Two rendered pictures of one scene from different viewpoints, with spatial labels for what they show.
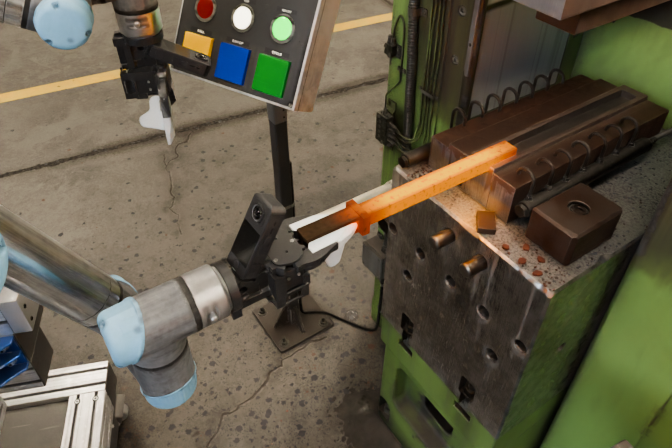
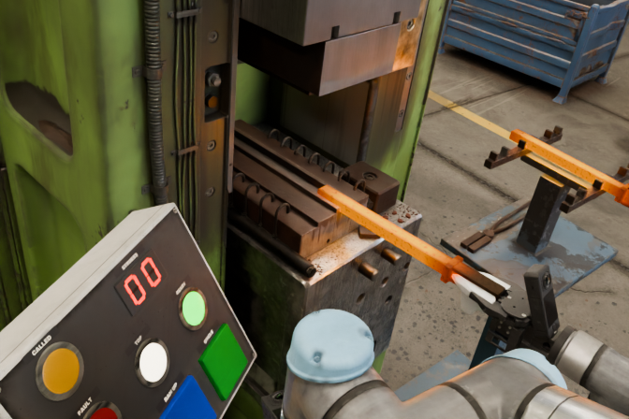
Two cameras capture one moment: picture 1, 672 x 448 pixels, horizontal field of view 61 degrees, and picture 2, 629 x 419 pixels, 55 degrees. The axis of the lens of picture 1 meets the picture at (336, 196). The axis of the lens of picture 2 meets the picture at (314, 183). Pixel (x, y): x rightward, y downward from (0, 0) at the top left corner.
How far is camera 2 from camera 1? 1.31 m
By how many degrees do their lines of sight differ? 80
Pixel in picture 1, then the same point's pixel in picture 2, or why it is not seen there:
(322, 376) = not seen: outside the picture
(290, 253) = (522, 296)
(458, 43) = (212, 175)
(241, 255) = (553, 317)
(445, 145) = (314, 228)
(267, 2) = (158, 308)
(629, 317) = not seen: hidden behind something
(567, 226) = (391, 182)
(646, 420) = not seen: hidden behind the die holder
